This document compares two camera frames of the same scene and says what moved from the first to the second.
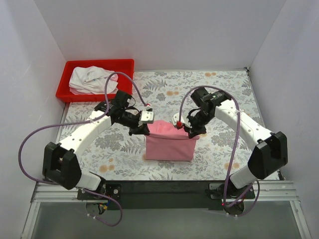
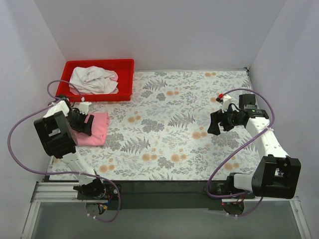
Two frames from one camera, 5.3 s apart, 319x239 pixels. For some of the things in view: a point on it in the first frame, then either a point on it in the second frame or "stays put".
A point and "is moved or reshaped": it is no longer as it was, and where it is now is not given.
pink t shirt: [166, 142] is moved or reshaped
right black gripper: [190, 128] to [223, 121]
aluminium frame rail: [47, 192] stays put
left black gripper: [138, 127] to [84, 123]
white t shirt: [91, 80] stays put
